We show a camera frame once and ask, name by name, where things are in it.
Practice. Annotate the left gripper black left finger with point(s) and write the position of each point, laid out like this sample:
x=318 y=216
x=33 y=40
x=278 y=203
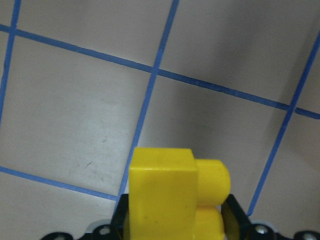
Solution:
x=120 y=226

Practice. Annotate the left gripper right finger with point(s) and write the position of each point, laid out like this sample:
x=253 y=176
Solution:
x=235 y=221

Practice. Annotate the yellow toy block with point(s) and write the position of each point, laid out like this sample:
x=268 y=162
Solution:
x=174 y=196

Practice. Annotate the brown paper table mat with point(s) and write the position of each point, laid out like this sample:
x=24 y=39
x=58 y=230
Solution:
x=84 y=82

